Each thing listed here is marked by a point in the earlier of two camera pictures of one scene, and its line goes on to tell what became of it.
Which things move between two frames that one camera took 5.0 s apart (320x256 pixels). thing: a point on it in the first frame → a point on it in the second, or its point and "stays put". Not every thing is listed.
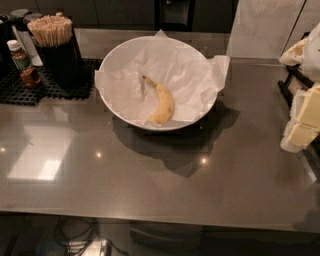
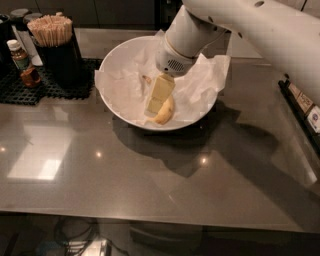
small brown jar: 30,77 stays put
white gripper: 312,70 → 170,60
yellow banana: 165,111 stays put
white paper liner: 192,79 stays put
